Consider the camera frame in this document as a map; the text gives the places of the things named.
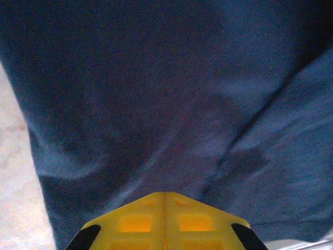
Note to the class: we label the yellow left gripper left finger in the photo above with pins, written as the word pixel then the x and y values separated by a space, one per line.
pixel 130 224

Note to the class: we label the navy blue garment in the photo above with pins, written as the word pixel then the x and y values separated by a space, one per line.
pixel 156 91

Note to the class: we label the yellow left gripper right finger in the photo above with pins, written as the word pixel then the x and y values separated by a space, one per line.
pixel 197 224

